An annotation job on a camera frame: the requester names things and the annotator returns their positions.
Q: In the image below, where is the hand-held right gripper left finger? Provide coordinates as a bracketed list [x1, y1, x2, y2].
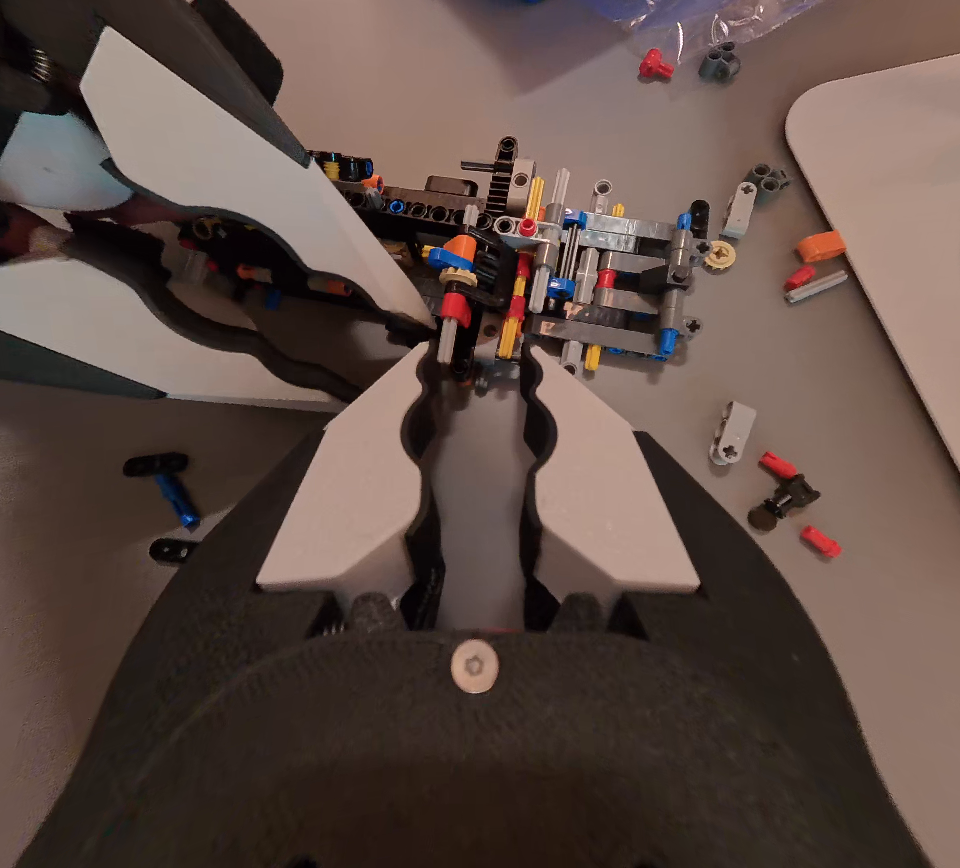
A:
[256, 341, 451, 632]

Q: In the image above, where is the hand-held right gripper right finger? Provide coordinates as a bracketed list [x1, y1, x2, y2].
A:
[521, 341, 704, 632]

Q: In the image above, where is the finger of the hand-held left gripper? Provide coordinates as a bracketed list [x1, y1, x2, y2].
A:
[0, 26, 438, 341]
[0, 211, 360, 405]

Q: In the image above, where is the multicoloured lego technic assembly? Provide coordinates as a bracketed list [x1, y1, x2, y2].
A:
[171, 135, 714, 390]

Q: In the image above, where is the light grey lego connector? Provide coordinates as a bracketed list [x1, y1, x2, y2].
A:
[708, 400, 759, 467]
[723, 181, 760, 239]

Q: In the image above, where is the blue lego pin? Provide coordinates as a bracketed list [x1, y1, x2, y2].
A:
[156, 474, 202, 528]

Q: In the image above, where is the black lego liftarm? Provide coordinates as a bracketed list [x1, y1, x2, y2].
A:
[123, 451, 190, 477]

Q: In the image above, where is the black lego joint piece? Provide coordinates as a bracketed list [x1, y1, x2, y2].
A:
[747, 474, 822, 531]

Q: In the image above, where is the light grey lego axle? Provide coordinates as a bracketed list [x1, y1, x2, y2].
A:
[786, 270, 850, 304]

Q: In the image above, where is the orange lego liftarm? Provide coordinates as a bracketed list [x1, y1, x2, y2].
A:
[795, 230, 849, 263]

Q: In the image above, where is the dark grey lego connector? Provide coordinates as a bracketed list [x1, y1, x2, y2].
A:
[746, 163, 792, 201]
[699, 41, 744, 83]

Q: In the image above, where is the white monitor stand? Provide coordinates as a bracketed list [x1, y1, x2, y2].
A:
[785, 54, 960, 471]

